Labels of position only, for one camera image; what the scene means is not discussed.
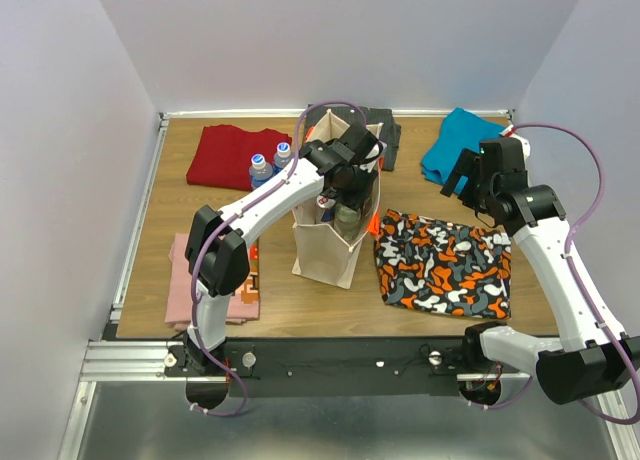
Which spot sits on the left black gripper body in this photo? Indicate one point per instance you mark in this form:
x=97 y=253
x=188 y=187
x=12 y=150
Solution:
x=356 y=188

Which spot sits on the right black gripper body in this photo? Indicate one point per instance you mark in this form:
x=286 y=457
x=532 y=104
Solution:
x=485 y=191

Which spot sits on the beige canvas tote bag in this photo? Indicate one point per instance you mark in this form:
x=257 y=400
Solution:
x=322 y=254

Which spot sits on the blue cap bottle front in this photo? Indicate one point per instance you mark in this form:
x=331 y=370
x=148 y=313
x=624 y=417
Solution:
x=282 y=156

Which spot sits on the blue cap water bottle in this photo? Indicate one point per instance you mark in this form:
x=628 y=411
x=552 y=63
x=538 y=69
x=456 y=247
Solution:
x=260 y=171

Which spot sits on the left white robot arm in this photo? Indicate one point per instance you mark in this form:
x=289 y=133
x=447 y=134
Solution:
x=218 y=245

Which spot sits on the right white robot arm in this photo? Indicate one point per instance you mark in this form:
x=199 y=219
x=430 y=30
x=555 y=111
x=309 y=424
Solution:
x=592 y=354

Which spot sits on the folded teal shirt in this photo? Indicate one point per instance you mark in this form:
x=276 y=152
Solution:
x=459 y=130

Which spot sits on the folded dark grey garment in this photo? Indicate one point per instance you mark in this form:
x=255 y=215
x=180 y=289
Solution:
x=390 y=132

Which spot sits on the orange camouflage folded garment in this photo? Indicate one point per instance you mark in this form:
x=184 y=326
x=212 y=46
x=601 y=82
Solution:
x=440 y=267

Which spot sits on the folded red shirt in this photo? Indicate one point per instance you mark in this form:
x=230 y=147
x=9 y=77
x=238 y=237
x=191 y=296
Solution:
x=223 y=156

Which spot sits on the folded pink graphic shirt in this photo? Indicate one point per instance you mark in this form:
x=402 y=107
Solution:
x=244 y=304

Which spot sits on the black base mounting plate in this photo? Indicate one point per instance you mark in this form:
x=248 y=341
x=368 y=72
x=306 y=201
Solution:
x=335 y=366

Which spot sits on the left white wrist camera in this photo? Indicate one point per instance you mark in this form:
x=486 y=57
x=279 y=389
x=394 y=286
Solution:
x=373 y=158

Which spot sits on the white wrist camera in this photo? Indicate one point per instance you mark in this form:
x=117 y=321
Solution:
x=510 y=132
x=373 y=158

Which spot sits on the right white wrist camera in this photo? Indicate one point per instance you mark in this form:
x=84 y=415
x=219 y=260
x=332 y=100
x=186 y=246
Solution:
x=510 y=132

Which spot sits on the aluminium table frame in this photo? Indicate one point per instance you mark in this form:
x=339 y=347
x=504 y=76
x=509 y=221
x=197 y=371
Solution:
x=136 y=414

